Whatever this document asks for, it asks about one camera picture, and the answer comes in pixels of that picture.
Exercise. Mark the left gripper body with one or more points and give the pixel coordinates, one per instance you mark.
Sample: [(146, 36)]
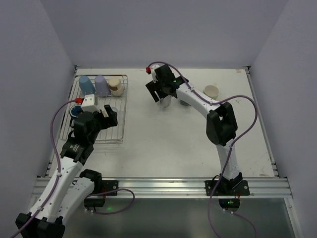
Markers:
[(106, 119)]

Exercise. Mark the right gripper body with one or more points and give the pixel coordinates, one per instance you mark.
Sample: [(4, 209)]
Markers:
[(157, 87)]

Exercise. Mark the clear glass cup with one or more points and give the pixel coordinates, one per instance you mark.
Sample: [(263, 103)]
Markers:
[(119, 112)]

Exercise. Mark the white pearly round cup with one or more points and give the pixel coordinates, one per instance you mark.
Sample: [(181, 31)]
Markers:
[(165, 102)]

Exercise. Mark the grey blue ceramic mug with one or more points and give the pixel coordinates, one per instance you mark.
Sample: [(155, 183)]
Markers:
[(183, 103)]

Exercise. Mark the light green ceramic mug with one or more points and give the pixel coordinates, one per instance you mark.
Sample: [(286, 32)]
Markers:
[(211, 91)]

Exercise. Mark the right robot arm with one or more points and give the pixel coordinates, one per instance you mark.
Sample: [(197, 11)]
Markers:
[(221, 125)]

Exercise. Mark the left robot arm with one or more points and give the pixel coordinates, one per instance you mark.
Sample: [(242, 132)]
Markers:
[(70, 184)]

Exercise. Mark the beige cup with brown band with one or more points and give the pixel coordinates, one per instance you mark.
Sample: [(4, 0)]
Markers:
[(115, 86)]

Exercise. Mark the lavender plastic cup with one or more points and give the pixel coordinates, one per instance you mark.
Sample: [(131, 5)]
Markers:
[(101, 86)]

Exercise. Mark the dark blue mug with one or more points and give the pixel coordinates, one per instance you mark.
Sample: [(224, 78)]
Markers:
[(75, 111)]

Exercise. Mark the light blue plastic cup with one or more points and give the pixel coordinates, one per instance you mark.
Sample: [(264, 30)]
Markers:
[(86, 85)]

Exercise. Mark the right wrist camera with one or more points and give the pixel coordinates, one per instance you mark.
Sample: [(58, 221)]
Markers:
[(150, 70)]

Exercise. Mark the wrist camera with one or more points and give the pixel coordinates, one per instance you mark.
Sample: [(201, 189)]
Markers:
[(150, 70), (90, 103)]

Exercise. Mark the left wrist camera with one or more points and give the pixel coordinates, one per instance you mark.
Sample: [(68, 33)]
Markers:
[(90, 103)]

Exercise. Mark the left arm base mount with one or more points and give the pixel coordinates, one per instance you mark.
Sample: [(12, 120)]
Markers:
[(93, 201)]

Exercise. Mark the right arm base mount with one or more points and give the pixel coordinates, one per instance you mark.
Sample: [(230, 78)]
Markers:
[(235, 188)]

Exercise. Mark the aluminium mounting rail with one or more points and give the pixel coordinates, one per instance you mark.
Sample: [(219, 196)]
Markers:
[(196, 188)]

